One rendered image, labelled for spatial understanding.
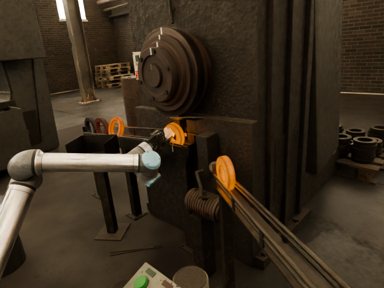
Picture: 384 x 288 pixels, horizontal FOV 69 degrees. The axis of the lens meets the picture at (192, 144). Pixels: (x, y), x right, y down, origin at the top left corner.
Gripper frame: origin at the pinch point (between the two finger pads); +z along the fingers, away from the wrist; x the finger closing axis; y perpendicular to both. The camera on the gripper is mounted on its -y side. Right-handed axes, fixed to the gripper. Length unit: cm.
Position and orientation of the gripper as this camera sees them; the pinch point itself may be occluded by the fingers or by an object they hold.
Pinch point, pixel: (173, 132)
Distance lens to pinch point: 168.8
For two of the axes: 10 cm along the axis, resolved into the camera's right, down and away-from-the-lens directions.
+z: 6.4, -5.3, 5.5
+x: -7.2, -1.8, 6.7
